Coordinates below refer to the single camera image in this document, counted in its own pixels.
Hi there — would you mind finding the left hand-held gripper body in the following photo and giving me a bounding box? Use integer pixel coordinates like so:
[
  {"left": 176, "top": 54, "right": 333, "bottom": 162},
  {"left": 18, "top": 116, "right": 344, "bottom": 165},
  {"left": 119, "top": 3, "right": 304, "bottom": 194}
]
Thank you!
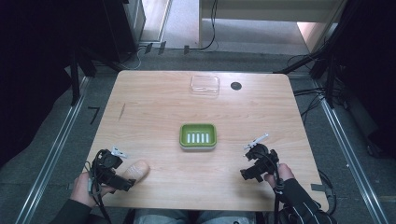
[{"left": 90, "top": 148, "right": 136, "bottom": 192}]

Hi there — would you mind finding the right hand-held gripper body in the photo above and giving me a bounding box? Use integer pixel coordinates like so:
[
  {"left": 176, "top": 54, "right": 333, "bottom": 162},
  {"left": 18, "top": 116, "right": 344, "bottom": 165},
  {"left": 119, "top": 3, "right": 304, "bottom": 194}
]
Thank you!
[{"left": 239, "top": 143, "right": 280, "bottom": 183}]

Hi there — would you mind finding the beige soap bar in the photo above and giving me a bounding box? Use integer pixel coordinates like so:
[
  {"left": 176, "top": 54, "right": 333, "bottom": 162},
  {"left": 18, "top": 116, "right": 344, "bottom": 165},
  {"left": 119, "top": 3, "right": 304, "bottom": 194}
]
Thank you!
[{"left": 119, "top": 160, "right": 151, "bottom": 185}]

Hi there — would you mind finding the green soap dish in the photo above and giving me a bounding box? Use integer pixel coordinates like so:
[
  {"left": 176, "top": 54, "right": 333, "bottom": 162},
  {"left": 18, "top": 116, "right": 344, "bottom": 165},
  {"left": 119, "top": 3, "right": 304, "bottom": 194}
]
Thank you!
[{"left": 178, "top": 122, "right": 218, "bottom": 152}]

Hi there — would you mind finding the person's right hand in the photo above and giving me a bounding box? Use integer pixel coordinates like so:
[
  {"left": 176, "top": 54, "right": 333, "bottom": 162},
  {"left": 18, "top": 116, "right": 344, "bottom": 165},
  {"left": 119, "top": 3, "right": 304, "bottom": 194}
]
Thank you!
[{"left": 263, "top": 163, "right": 296, "bottom": 189}]

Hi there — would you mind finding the person's left hand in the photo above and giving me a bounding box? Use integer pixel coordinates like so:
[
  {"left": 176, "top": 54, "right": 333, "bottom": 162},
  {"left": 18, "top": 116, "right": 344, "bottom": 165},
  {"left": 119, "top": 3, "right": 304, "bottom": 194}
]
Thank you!
[{"left": 69, "top": 171, "right": 117, "bottom": 209}]

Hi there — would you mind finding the clear plastic container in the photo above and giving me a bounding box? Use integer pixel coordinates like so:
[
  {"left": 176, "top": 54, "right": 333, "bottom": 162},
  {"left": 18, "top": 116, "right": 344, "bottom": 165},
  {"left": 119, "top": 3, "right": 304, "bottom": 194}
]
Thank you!
[{"left": 190, "top": 75, "right": 221, "bottom": 96}]

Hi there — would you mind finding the black metal stand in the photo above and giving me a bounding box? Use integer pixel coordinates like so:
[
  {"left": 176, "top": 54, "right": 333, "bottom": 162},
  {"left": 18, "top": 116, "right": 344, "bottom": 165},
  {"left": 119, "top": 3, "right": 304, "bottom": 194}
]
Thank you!
[
  {"left": 273, "top": 0, "right": 362, "bottom": 110},
  {"left": 68, "top": 46, "right": 98, "bottom": 107}
]

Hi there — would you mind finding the dark cabinet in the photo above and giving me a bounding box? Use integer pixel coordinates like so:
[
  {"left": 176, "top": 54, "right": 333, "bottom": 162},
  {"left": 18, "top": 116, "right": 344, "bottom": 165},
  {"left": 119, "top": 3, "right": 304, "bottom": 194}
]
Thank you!
[{"left": 101, "top": 0, "right": 148, "bottom": 63}]

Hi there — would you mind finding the white shelf unit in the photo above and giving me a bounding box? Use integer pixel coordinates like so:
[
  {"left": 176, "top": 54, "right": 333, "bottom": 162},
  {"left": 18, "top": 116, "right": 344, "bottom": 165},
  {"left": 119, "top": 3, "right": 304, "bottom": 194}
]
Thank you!
[{"left": 198, "top": 0, "right": 348, "bottom": 53}]

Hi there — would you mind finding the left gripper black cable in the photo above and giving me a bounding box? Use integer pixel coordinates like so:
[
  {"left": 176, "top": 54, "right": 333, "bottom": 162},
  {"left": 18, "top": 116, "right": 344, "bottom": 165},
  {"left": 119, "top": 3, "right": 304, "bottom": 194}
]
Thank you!
[{"left": 83, "top": 161, "right": 112, "bottom": 224}]

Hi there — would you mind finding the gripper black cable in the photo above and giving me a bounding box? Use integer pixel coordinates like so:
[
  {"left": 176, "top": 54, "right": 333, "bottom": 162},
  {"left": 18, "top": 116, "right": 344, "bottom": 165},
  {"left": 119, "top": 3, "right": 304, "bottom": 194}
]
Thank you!
[
  {"left": 83, "top": 161, "right": 112, "bottom": 224},
  {"left": 273, "top": 174, "right": 286, "bottom": 224}
]

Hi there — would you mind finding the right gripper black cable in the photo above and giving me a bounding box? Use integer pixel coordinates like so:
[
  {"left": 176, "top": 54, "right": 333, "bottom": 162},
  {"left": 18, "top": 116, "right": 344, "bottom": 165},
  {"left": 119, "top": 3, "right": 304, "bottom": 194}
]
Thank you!
[{"left": 273, "top": 174, "right": 286, "bottom": 224}]

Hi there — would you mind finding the metal floor rail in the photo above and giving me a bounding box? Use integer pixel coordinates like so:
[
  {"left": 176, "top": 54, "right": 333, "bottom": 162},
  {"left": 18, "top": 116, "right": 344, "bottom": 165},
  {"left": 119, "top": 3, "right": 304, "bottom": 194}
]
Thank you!
[
  {"left": 311, "top": 79, "right": 390, "bottom": 224},
  {"left": 14, "top": 76, "right": 92, "bottom": 224}
]

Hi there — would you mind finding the bundle of black floor cables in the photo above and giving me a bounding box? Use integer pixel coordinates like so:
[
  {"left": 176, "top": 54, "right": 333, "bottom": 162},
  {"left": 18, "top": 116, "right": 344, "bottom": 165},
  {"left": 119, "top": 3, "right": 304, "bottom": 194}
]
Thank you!
[{"left": 292, "top": 86, "right": 344, "bottom": 126}]

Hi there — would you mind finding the black hanging cable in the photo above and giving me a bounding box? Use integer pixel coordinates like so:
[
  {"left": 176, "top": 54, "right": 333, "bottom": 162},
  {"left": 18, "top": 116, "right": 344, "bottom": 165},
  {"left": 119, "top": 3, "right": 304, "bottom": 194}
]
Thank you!
[{"left": 186, "top": 0, "right": 219, "bottom": 52}]

